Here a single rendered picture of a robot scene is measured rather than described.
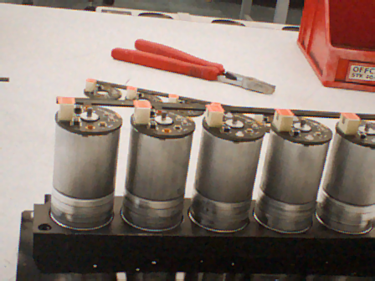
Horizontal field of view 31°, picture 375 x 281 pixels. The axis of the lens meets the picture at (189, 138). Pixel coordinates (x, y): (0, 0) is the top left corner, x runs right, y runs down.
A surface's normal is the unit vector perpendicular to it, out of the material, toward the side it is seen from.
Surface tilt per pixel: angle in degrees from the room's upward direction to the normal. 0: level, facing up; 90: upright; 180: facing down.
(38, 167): 0
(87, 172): 90
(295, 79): 0
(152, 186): 90
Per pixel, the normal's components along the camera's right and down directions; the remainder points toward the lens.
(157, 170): -0.04, 0.40
